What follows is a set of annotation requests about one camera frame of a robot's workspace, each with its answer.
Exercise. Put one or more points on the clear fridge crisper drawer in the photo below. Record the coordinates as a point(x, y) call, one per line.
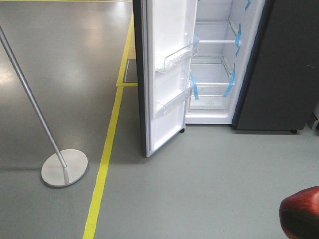
point(212, 89)

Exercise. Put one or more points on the dark grey fridge body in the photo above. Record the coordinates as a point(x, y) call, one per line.
point(269, 50)

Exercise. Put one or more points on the silver floor stand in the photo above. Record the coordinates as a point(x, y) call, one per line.
point(64, 167)

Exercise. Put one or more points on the red yellow apple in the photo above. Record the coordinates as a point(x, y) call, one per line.
point(299, 214)

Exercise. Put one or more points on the lower clear door bin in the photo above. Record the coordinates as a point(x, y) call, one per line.
point(172, 100)

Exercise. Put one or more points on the middle clear door bin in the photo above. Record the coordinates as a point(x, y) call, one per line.
point(166, 62)

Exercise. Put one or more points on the dark floor sign white text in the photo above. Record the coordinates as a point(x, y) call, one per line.
point(131, 71)

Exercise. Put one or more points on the clear door bin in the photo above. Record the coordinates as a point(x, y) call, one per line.
point(166, 62)
point(172, 100)

